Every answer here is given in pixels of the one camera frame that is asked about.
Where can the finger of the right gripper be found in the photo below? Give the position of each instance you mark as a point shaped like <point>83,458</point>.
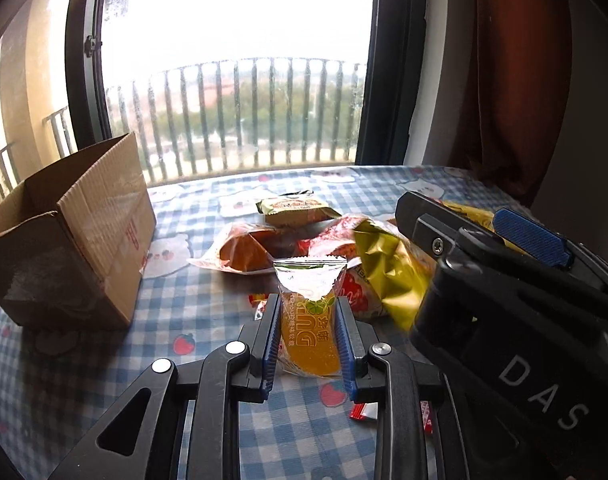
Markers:
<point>433,227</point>
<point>552,249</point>

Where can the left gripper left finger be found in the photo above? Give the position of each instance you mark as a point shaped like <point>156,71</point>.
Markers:
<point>140,435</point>

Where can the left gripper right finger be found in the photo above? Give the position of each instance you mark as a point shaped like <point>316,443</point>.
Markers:
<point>375,372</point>

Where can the orange jelly cup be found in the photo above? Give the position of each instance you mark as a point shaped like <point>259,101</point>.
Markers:
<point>308,290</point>

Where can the red spicy strips packet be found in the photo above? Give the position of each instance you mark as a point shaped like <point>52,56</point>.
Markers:
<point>334,239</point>

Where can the orange clear snack packet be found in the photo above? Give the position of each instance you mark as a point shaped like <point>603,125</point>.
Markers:
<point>246,249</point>

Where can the small red candy wrapper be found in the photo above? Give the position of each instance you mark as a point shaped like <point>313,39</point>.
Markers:
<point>364,411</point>

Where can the yellow honey butter chip bag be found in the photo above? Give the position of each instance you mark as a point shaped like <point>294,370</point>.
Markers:
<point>420,260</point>

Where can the red strawberry snack packet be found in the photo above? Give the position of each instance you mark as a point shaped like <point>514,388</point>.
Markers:
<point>361,294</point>

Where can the dark red curtain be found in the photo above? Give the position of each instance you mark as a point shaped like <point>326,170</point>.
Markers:
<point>516,93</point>

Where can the green snack packet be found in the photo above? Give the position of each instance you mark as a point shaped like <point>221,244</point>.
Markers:
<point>295,210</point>

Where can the blue checkered tablecloth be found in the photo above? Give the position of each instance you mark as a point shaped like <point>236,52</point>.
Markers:
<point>54,386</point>

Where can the brown cardboard box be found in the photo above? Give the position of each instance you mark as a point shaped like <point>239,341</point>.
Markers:
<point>74,239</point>

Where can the metal balcony railing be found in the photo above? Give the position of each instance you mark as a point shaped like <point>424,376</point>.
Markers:
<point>241,114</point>

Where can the black window frame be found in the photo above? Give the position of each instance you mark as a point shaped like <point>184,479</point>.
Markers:
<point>396,47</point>

